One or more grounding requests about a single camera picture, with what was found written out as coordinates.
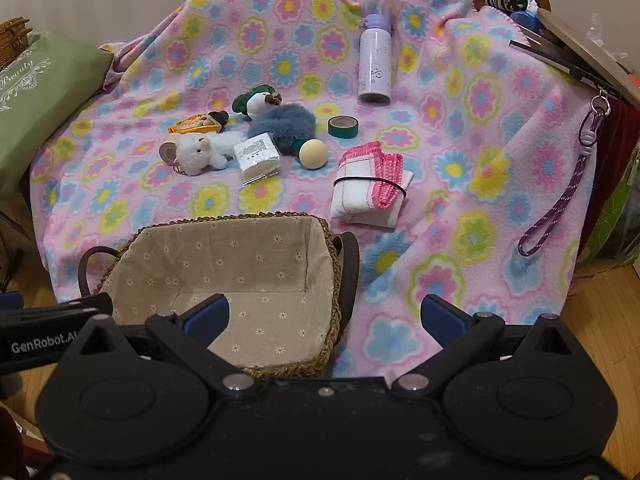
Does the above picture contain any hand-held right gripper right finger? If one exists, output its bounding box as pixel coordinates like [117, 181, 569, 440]
[391, 295, 576, 401]

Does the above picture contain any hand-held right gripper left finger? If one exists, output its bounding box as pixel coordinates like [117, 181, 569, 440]
[75, 294, 261, 401]

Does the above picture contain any fabric-lined woven basket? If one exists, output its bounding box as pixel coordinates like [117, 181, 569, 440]
[80, 214, 361, 378]

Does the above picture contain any white pink cloth bundle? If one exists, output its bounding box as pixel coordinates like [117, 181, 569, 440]
[331, 141, 416, 230]

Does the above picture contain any white plush lamb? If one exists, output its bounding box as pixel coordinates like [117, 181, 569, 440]
[175, 131, 246, 177]

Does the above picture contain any white cotton pad packet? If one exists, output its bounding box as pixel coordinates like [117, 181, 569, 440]
[233, 132, 282, 186]

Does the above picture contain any beige foam ball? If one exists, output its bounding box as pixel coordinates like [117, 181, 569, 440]
[298, 139, 328, 168]

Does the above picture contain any grey-blue fluffy pouch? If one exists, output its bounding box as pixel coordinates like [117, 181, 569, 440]
[247, 102, 317, 157]

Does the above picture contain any green white plush toy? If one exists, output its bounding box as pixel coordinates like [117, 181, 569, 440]
[232, 85, 282, 122]

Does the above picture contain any green pillow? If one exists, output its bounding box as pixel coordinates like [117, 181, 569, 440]
[0, 30, 115, 198]

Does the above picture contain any orange toy bowl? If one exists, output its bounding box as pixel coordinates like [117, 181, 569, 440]
[167, 112, 223, 136]

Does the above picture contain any green patterned bag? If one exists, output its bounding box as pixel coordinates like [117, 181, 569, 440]
[580, 170, 640, 271]

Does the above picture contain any green tape roll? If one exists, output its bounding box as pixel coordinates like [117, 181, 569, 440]
[327, 115, 360, 139]

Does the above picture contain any dark red hanging fabric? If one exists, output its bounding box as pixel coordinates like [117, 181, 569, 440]
[595, 102, 640, 201]

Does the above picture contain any lilac drink bottle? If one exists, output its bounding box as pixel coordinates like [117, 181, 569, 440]
[357, 13, 395, 106]

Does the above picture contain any brown wicker basket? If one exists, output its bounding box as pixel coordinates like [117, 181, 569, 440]
[0, 17, 33, 73]

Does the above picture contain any pink floral fleece blanket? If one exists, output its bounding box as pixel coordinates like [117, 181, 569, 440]
[29, 0, 601, 381]

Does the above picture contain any grey flat panel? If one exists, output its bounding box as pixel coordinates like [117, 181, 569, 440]
[510, 7, 640, 101]

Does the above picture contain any blue round object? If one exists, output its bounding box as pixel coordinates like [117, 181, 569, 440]
[510, 9, 540, 31]

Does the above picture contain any purple lanyard with key ring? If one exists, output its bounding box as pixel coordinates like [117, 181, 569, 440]
[517, 91, 612, 257]

